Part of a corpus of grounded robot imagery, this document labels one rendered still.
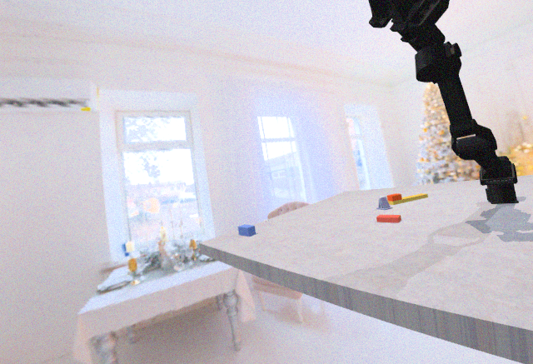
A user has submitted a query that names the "small blue block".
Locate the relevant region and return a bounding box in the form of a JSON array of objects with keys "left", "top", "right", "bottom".
[{"left": 237, "top": 224, "right": 256, "bottom": 237}]

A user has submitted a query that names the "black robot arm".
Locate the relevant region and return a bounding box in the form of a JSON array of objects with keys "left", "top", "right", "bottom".
[{"left": 412, "top": 25, "right": 519, "bottom": 204}]

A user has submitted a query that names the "yellow bar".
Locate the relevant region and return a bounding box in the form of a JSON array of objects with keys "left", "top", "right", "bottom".
[{"left": 387, "top": 193, "right": 428, "bottom": 205}]

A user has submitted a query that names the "red rectangular block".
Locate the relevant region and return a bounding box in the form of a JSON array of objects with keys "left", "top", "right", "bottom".
[{"left": 376, "top": 215, "right": 401, "bottom": 223}]

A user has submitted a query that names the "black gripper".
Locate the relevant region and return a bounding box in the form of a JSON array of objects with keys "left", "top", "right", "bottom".
[{"left": 368, "top": 0, "right": 450, "bottom": 46}]

